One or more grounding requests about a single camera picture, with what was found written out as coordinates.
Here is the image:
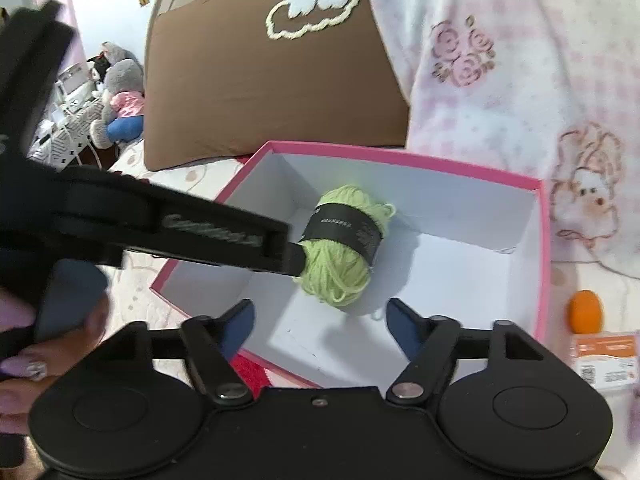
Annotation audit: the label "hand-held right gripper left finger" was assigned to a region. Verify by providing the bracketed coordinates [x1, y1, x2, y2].
[107, 299, 256, 407]

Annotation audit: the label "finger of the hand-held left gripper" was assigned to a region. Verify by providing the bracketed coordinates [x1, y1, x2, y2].
[272, 240, 307, 277]

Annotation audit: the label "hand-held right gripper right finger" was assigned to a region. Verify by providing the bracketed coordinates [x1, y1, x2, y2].
[385, 297, 546, 406]

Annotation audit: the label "green yarn ball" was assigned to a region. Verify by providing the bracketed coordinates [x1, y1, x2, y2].
[299, 185, 397, 308]

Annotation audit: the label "pink cardboard box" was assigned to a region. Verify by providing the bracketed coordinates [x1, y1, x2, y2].
[150, 141, 552, 391]

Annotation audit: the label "person's left hand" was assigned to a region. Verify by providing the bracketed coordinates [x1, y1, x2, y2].
[0, 287, 111, 436]

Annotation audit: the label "zigzag patterned cloth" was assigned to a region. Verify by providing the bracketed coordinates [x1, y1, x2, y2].
[27, 105, 108, 167]

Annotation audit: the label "grey teddy bear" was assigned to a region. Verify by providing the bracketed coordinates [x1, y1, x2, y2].
[90, 57, 147, 150]

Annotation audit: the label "grey plush toy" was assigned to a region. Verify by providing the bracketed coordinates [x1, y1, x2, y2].
[100, 41, 137, 68]

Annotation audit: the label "brown pillow with cloud patch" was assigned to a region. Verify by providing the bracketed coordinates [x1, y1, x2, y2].
[144, 0, 411, 173]

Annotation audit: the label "small orange object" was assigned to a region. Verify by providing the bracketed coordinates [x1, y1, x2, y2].
[566, 290, 603, 335]

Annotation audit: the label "clear plastic packet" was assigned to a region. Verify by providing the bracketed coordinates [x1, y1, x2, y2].
[570, 331, 640, 388]

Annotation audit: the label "pink curtain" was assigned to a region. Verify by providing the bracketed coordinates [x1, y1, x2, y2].
[35, 0, 87, 71]

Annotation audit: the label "pink checkered fleece blanket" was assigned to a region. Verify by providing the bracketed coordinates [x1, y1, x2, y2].
[357, 0, 640, 281]

